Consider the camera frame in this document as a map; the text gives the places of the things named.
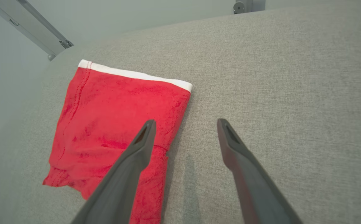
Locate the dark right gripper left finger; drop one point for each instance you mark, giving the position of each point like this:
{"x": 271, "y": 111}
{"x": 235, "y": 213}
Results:
{"x": 121, "y": 174}

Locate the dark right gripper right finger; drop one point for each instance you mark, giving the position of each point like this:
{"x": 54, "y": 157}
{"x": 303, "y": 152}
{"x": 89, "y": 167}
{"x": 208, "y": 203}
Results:
{"x": 255, "y": 183}

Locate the red basketball shorts white trim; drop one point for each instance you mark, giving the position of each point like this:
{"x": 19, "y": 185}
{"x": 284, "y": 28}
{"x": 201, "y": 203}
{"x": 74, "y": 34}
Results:
{"x": 105, "y": 109}

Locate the dark grey hinge bracket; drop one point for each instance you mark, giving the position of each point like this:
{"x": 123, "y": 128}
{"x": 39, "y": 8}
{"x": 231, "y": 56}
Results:
{"x": 239, "y": 6}

